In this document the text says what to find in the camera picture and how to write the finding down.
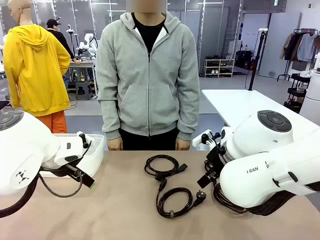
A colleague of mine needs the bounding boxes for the black cable with rectangular connector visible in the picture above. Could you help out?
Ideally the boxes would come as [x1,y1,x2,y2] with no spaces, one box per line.
[144,154,188,181]

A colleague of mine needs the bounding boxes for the person in grey hoodie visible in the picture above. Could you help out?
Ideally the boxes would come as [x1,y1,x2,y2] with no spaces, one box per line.
[96,0,201,151]

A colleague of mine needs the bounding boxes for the thin black left camera cable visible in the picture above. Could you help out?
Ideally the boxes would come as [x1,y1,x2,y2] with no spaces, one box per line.
[38,147,92,198]

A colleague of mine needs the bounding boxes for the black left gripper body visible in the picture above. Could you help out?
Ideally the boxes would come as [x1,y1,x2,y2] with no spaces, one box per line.
[39,161,83,180]

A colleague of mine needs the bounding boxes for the person's right hand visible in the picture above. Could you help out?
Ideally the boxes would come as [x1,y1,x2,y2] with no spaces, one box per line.
[106,138,124,151]

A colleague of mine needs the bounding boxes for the black clothes rack with coats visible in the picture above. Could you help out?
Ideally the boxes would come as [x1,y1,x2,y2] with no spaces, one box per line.
[277,28,320,82]

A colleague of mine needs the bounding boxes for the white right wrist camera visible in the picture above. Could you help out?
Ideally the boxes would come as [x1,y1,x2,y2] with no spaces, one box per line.
[192,129,213,146]

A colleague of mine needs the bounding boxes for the person's left hand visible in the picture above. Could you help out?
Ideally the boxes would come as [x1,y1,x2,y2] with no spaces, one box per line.
[175,136,192,151]

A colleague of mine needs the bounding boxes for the grey plastic stool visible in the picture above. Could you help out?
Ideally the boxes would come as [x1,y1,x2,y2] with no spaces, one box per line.
[74,81,94,101]

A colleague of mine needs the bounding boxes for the black luggage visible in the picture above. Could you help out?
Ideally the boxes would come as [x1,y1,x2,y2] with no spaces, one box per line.
[234,49,254,70]

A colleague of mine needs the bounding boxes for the black sleeved arm hose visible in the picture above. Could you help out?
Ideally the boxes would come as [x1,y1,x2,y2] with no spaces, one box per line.
[246,181,320,217]
[0,172,41,219]

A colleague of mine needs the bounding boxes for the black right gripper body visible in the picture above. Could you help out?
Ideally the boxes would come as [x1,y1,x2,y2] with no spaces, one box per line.
[204,146,227,180]

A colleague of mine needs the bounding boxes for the person in black sweater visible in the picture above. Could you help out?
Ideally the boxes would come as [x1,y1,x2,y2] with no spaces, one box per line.
[46,18,81,83]

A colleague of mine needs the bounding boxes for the white cylindrical machine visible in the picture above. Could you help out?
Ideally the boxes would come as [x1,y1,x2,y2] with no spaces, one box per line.
[298,52,320,118]

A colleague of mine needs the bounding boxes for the person's left forearm grey sleeve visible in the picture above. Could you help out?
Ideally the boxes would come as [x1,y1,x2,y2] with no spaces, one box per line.
[176,98,201,141]

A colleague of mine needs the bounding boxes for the black sleeved right arm hose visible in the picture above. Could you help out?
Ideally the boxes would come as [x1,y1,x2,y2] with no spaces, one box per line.
[246,181,320,217]

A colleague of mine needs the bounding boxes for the background workbench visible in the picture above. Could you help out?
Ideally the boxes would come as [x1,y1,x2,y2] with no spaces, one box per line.
[66,58,98,99]

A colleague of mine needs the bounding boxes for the yellow hoodie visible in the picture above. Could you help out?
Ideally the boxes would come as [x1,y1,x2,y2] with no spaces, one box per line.
[3,24,72,118]

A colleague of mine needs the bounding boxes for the black pole camera stand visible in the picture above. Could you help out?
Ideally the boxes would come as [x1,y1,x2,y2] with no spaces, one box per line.
[248,28,269,91]

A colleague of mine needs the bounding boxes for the wooden shoe rack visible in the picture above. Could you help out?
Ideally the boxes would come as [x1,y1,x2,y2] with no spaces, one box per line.
[204,57,236,78]

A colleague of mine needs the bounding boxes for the translucent white plastic container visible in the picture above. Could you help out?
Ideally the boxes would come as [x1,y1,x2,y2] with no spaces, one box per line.
[41,133,105,179]

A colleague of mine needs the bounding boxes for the black power cable round plug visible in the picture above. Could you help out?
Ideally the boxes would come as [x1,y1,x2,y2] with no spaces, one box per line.
[155,178,207,220]

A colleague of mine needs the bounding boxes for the beige display mannequin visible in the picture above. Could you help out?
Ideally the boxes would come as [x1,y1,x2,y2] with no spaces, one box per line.
[6,0,33,26]

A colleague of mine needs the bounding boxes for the white table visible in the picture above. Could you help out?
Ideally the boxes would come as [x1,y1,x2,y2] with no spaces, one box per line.
[201,89,320,137]

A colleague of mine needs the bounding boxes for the orange trousers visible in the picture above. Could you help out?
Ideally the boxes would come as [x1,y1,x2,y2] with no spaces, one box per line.
[36,109,68,134]

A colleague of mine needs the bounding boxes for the black sleeved left arm hose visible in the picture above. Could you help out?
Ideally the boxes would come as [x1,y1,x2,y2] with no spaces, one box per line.
[0,172,41,219]

